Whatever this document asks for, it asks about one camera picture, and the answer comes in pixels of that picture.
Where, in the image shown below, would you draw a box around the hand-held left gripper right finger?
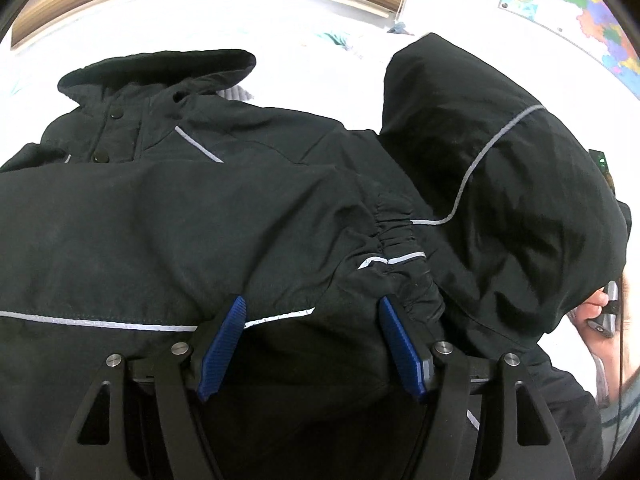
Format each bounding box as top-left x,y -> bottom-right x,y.
377,295 -> 576,480

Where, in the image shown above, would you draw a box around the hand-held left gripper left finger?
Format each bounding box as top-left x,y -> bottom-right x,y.
48,294 -> 248,480

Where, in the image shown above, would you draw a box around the black jacket with reflective piping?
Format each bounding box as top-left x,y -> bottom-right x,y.
0,32 -> 633,480

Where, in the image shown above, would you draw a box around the person's right forearm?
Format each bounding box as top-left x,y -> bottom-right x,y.
592,355 -> 640,466

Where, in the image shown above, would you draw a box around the person's right hand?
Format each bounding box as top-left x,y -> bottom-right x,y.
570,291 -> 621,361

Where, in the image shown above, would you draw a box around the white dotted blanket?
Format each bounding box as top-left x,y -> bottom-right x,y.
0,0 -> 441,171

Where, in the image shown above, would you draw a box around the thin black cable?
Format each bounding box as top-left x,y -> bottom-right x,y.
607,270 -> 627,466

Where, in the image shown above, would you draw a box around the colourful wall map poster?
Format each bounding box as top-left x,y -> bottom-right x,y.
500,0 -> 640,102

